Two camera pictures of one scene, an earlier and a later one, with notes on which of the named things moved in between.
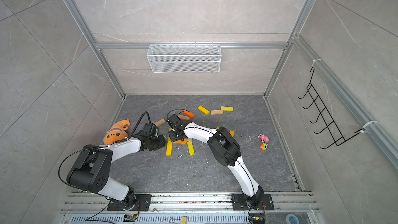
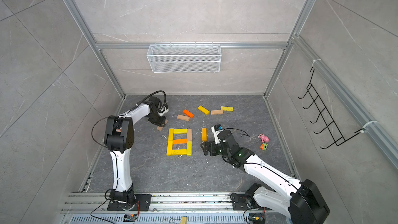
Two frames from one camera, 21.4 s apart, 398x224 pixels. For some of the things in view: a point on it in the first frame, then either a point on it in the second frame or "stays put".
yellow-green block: (190, 148) stays put
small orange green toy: (264, 146) stays put
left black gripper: (162, 142) to (161, 123)
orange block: (184, 141) stays put
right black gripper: (174, 138) to (208, 144)
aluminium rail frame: (187, 208) stays put
